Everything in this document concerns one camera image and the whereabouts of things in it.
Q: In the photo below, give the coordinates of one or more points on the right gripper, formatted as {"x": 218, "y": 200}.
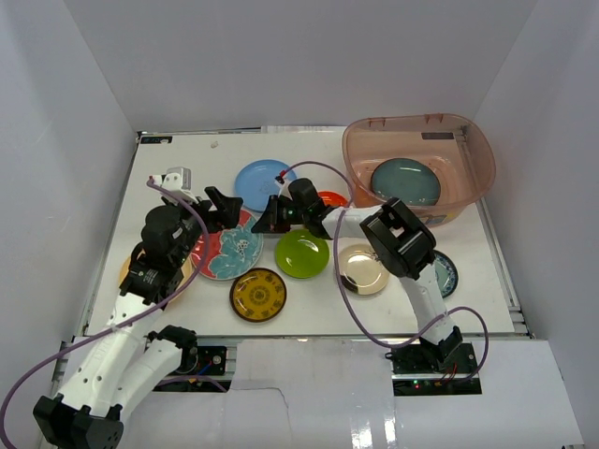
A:
{"x": 268, "y": 223}

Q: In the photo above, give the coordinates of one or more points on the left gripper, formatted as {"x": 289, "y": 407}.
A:
{"x": 206, "y": 211}

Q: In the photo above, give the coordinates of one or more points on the red teal floral plate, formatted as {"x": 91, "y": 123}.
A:
{"x": 231, "y": 252}

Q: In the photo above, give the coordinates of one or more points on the dark teal glazed plate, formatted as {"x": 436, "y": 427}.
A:
{"x": 409, "y": 180}

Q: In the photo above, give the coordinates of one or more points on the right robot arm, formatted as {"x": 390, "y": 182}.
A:
{"x": 401, "y": 243}

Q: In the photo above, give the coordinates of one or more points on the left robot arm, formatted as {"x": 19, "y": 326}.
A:
{"x": 128, "y": 359}

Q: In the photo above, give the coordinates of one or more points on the translucent pink plastic bin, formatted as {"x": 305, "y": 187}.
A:
{"x": 453, "y": 148}

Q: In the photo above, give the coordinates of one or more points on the light blue plate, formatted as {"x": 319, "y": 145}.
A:
{"x": 255, "y": 183}

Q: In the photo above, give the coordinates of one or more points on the lime green plate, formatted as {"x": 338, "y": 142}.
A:
{"x": 301, "y": 255}

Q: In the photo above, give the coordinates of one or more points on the orange plate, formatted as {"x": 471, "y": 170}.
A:
{"x": 331, "y": 200}

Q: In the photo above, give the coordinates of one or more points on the beige yellow plate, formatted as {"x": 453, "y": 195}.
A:
{"x": 150, "y": 281}

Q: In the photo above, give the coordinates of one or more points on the yellow brown patterned plate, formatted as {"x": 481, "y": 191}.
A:
{"x": 258, "y": 295}

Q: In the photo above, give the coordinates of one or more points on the small black label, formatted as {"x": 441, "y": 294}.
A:
{"x": 155, "y": 140}

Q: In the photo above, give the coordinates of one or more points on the cream brown glossy plate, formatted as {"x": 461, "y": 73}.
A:
{"x": 361, "y": 271}

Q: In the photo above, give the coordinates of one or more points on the blue white porcelain plate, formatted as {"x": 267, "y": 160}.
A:
{"x": 447, "y": 275}

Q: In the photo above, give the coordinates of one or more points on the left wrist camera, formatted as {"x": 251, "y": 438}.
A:
{"x": 176, "y": 182}

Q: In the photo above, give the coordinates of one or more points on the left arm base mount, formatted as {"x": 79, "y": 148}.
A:
{"x": 201, "y": 370}

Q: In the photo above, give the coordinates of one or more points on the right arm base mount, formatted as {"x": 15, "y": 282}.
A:
{"x": 416, "y": 373}

